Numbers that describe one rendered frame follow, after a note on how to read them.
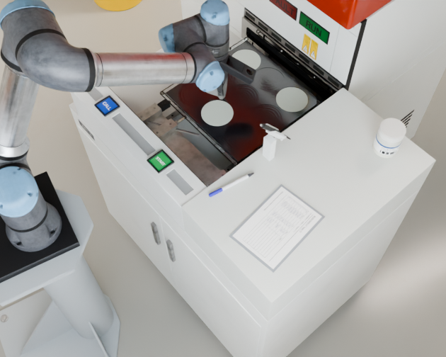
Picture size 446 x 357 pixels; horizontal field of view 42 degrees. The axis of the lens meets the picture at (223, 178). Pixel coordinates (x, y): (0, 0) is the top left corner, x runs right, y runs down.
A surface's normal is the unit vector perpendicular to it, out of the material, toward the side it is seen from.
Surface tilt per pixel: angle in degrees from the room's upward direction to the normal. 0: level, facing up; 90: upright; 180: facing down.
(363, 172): 0
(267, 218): 0
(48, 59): 37
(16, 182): 7
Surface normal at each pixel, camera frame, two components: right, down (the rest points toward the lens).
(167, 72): 0.59, 0.41
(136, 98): -0.01, -0.52
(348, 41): -0.76, 0.56
